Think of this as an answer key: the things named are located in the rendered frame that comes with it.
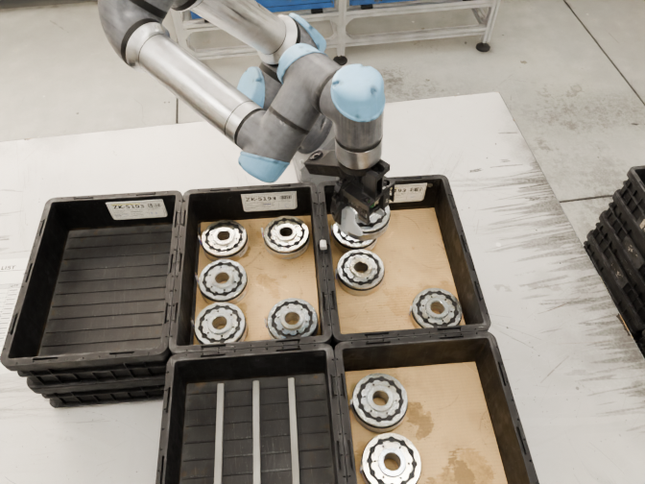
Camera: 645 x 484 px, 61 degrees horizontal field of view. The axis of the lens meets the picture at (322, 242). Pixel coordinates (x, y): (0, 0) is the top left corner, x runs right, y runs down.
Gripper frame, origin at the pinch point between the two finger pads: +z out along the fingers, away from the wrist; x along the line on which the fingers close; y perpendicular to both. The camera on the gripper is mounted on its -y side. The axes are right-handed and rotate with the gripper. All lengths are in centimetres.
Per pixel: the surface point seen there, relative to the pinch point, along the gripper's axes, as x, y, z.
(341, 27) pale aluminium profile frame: 137, -132, 87
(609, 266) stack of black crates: 87, 40, 82
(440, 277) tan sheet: 11.4, 15.2, 19.2
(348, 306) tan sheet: -7.9, 5.7, 17.6
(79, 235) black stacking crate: -37, -53, 14
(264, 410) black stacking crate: -35.3, 9.1, 15.8
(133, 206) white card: -25, -44, 8
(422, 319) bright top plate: -0.9, 19.6, 15.4
